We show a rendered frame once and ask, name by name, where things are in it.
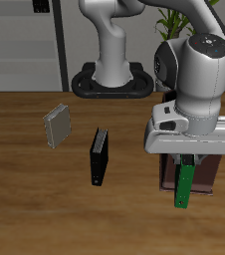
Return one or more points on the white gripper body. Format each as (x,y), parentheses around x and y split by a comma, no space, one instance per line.
(190,143)

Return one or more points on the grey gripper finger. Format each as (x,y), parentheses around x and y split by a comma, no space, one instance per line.
(176,158)
(199,159)

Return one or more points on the green book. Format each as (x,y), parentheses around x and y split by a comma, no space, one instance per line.
(184,181)

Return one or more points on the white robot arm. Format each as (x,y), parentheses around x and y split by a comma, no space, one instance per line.
(204,83)

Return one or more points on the dark brown desk caddy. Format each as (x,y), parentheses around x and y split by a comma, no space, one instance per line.
(202,174)

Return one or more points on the black book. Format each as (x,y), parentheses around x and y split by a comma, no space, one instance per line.
(99,159)

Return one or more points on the grey book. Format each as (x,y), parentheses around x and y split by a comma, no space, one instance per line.
(58,126)

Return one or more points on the green pot plant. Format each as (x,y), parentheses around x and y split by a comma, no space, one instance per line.
(174,23)

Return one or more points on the grey shelf unit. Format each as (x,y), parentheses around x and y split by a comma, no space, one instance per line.
(25,43)

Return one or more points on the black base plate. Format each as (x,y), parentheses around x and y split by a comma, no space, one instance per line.
(112,87)

